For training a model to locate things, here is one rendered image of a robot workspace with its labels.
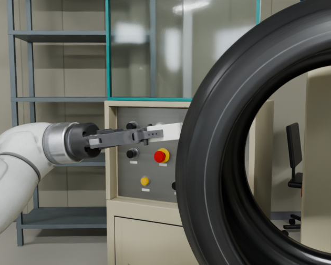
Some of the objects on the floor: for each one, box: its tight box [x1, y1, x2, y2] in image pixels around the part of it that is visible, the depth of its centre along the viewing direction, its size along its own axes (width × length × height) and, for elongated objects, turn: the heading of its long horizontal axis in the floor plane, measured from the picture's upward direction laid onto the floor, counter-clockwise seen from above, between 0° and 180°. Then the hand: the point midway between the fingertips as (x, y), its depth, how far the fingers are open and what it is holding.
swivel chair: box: [282, 123, 303, 236], centre depth 340 cm, size 64×64×100 cm
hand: (165, 132), depth 72 cm, fingers closed
